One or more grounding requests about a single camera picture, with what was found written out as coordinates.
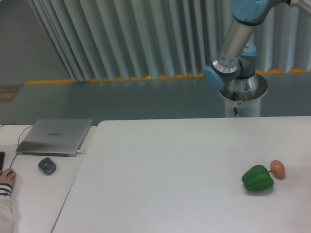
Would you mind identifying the person's hand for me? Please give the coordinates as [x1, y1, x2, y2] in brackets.
[0, 168, 17, 187]

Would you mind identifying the brown egg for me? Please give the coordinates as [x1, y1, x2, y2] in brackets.
[270, 160, 285, 180]

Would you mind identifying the white striped sleeve forearm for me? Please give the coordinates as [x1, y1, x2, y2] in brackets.
[0, 183, 14, 233]

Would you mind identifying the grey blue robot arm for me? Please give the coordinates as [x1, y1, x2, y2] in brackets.
[203, 0, 311, 89]

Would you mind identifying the green bell pepper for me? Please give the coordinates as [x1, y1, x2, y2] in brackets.
[241, 165, 274, 192]

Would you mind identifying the black phone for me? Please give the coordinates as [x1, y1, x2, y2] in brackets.
[0, 151, 5, 171]

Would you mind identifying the silver laptop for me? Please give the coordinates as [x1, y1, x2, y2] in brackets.
[16, 118, 92, 157]

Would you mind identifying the white usb plug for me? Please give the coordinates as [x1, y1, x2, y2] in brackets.
[77, 150, 87, 154]

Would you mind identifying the white folding partition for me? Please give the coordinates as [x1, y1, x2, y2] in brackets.
[28, 0, 311, 82]

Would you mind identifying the black mouse cable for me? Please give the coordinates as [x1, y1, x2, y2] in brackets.
[0, 124, 33, 169]

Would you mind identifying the black pedestal cable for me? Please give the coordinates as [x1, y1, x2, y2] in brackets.
[232, 91, 240, 118]

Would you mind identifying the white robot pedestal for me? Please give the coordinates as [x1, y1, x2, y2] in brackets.
[219, 74, 268, 117]

